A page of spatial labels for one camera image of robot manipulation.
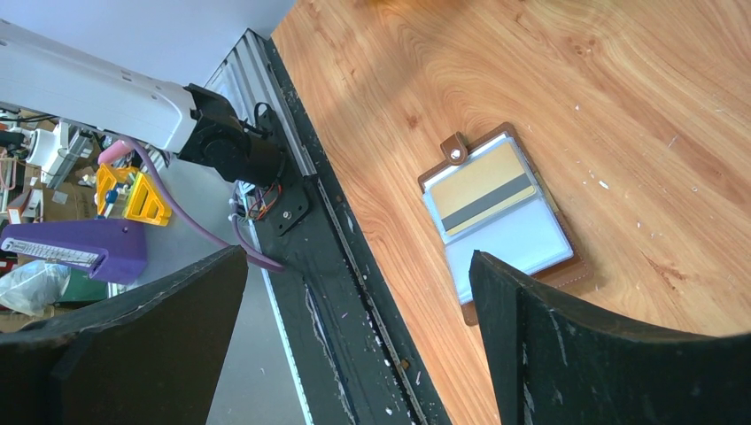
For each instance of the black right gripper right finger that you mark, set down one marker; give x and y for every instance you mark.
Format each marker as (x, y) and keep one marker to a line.
(558, 359)

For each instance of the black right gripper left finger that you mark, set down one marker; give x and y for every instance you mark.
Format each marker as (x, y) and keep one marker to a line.
(152, 355)

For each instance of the brown leather card holder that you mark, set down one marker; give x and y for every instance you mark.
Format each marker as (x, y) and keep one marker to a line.
(534, 236)

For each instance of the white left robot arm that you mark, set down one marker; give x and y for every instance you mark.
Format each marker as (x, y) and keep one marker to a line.
(197, 124)

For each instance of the gold striped card in holder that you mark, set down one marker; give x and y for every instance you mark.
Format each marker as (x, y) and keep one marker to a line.
(486, 186)

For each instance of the yellow plastic tool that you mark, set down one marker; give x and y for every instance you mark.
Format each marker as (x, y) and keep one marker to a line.
(127, 193)

